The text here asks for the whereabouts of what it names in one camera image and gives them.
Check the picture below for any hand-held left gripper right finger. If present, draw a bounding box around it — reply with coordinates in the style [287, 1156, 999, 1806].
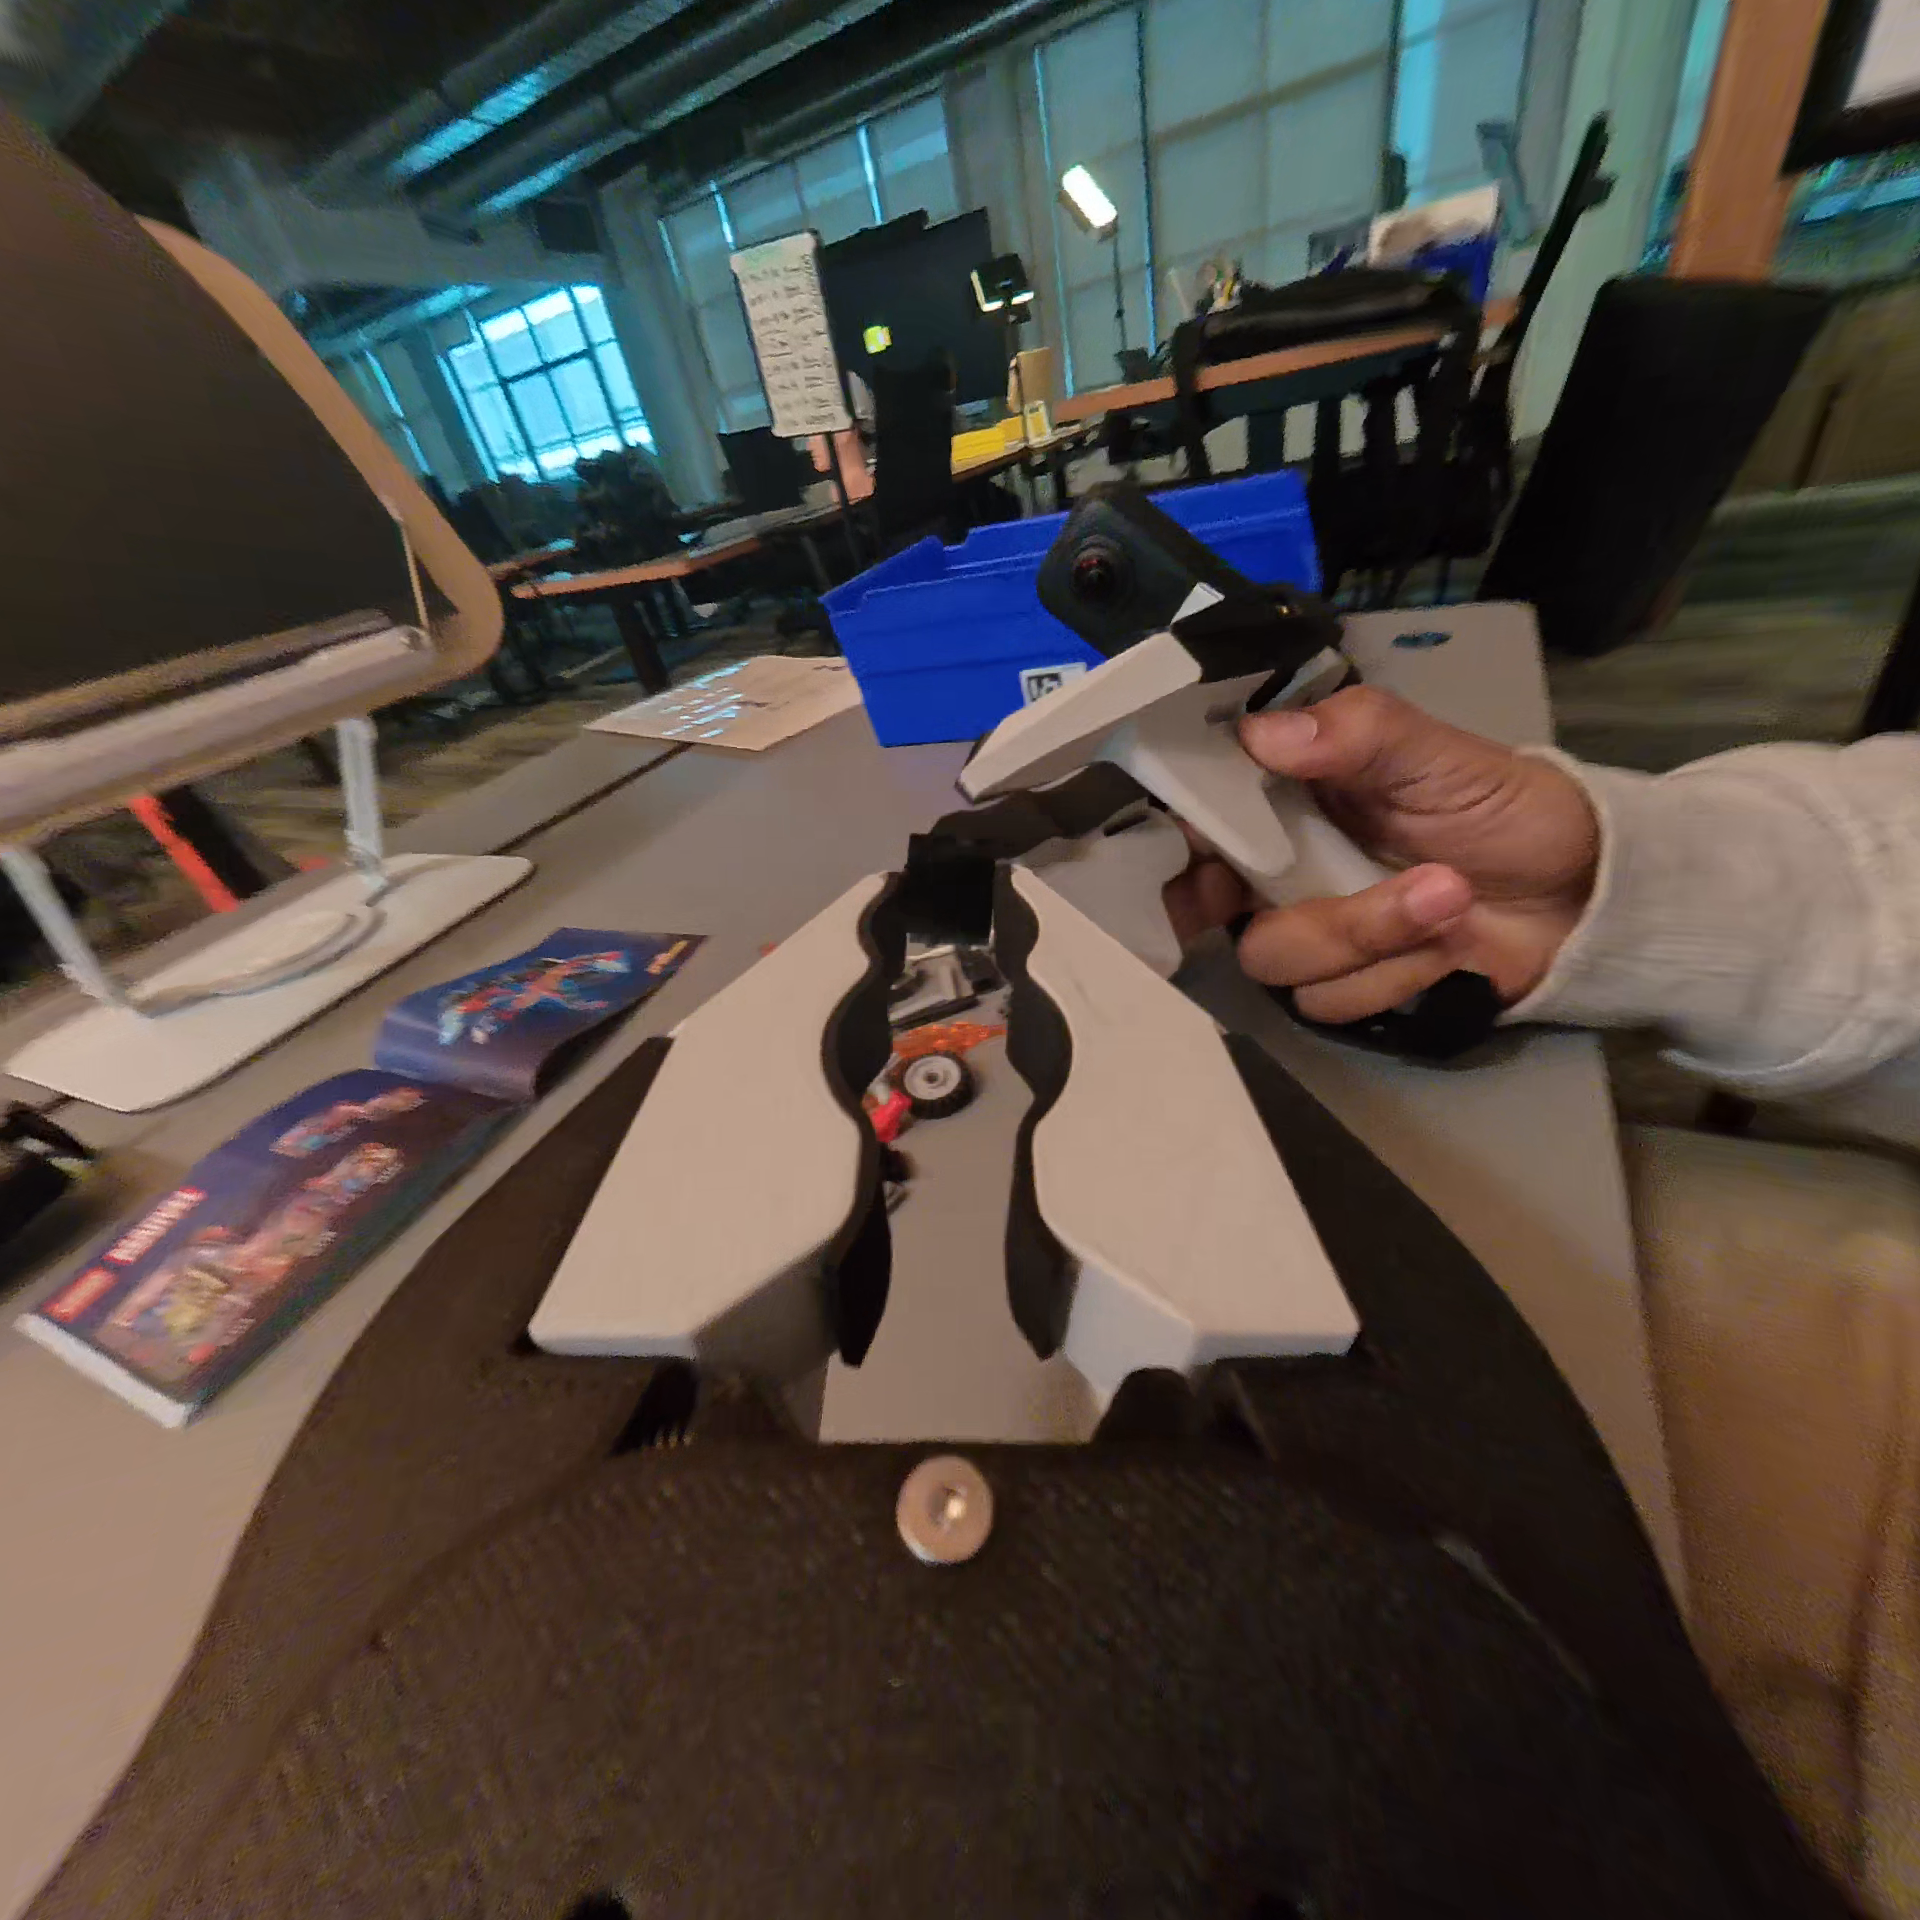
[992, 861, 1362, 1445]

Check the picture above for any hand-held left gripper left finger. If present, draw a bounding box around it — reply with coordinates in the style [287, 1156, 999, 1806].
[528, 870, 911, 1441]

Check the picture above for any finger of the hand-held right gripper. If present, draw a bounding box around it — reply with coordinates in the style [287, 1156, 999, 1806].
[953, 631, 1292, 812]
[934, 777, 1199, 980]

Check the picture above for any pile of lego pieces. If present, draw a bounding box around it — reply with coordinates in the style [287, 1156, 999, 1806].
[858, 944, 1010, 1185]

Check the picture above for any person's right forearm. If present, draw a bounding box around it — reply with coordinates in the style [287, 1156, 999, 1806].
[1499, 736, 1920, 1156]

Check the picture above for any lego instruction booklet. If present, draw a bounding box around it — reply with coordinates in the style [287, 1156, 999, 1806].
[17, 927, 707, 1426]

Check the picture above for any person's right hand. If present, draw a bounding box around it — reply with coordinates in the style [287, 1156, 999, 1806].
[1162, 688, 1606, 1028]

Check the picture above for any blue plastic bin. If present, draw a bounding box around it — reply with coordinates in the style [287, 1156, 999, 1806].
[820, 469, 1322, 749]

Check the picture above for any wooden top office desk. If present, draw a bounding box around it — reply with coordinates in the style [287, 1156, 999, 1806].
[1050, 293, 1524, 482]
[504, 502, 842, 700]

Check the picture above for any black bag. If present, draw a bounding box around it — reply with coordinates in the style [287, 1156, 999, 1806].
[1168, 268, 1484, 376]

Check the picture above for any large printed paper sheet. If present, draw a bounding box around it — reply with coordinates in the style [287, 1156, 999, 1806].
[585, 656, 865, 752]

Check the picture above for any black chair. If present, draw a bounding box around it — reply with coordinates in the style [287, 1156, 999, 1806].
[1476, 274, 1835, 656]

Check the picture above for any black monitor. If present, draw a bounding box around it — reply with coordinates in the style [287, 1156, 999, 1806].
[816, 208, 1003, 414]

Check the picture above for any studio light on stand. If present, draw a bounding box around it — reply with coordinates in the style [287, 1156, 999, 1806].
[1057, 162, 1156, 384]

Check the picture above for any whiteboard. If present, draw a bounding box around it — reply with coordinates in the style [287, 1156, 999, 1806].
[730, 229, 860, 441]

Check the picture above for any black tripod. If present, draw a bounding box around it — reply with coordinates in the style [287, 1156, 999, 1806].
[1395, 112, 1619, 600]

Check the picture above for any black device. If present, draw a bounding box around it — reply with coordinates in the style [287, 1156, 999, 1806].
[0, 1102, 96, 1292]

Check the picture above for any dark panel on white stand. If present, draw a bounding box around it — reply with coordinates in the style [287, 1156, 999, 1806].
[0, 104, 536, 1114]

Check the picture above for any wooden post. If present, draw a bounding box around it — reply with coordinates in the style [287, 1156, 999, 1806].
[1668, 0, 1835, 282]

